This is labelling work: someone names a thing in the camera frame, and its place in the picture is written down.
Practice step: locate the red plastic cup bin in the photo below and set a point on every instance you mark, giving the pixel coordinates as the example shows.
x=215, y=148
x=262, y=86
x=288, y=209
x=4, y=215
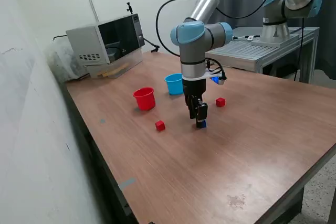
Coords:
x=144, y=102

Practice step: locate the blue plastic cup bin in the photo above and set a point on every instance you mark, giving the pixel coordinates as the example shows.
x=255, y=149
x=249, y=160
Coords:
x=173, y=86

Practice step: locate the small blue cube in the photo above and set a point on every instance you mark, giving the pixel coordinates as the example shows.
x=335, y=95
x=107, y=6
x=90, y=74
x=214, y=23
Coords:
x=203, y=125

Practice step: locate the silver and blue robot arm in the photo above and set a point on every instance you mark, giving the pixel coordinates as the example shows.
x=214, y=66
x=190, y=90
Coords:
x=193, y=51

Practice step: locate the grey plastic wrapped bundle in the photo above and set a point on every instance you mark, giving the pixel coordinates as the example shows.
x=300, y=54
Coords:
x=65, y=64

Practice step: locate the small black camera clamp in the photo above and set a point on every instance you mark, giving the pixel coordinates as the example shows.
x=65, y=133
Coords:
x=129, y=7

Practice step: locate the light wooden stick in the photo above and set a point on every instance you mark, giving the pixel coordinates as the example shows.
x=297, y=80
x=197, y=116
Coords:
x=115, y=70

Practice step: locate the long grey tape strip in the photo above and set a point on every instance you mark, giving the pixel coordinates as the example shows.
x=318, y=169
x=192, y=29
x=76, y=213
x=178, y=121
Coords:
x=127, y=183

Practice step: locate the clear acrylic box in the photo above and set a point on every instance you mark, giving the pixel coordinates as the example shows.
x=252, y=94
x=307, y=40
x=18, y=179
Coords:
x=131, y=61

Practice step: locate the wrist camera on white bracket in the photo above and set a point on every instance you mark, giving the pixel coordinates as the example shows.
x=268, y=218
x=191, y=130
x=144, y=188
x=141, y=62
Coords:
x=219, y=80

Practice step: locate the small red cube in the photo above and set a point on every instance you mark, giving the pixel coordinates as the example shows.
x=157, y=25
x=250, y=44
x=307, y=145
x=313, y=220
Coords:
x=220, y=102
x=160, y=126

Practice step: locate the aluminium robot mounting plate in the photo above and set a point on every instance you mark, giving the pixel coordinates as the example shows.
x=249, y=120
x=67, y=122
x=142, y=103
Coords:
x=283, y=41

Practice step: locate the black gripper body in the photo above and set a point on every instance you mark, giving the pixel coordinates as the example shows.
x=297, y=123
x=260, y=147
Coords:
x=194, y=87

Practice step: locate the silver microwave oven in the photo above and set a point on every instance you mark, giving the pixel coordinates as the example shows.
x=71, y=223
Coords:
x=89, y=43

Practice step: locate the aluminium extrusion robot stand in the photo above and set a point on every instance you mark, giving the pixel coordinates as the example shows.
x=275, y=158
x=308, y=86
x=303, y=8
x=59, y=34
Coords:
x=236, y=51

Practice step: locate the thin metal rod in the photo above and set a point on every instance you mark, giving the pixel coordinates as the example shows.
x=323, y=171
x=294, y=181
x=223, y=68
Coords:
x=93, y=10

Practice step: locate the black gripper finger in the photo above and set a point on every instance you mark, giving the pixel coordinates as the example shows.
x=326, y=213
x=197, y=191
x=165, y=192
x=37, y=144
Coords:
x=191, y=107
x=202, y=112

